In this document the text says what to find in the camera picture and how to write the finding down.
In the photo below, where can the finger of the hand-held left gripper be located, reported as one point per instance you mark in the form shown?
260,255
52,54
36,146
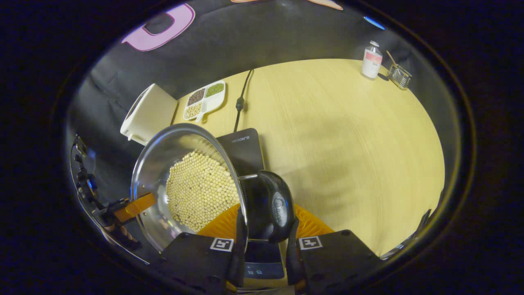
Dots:
135,207
120,235

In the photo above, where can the white divided bean dish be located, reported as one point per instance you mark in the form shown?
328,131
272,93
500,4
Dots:
204,100

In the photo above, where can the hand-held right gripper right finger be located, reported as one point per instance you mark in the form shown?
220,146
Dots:
335,258

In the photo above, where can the black induction cooktop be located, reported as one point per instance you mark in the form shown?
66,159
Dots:
245,151

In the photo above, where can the wooden stick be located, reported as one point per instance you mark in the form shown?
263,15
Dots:
391,58

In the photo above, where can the white boxy appliance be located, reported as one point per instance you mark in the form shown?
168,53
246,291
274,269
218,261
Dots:
149,112

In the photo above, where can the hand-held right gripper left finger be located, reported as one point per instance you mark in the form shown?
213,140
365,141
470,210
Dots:
192,258

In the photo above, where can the pile of soybeans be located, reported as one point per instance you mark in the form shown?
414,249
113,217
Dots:
200,188

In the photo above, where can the small clear bottle pink label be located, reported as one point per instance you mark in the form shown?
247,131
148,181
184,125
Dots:
371,61

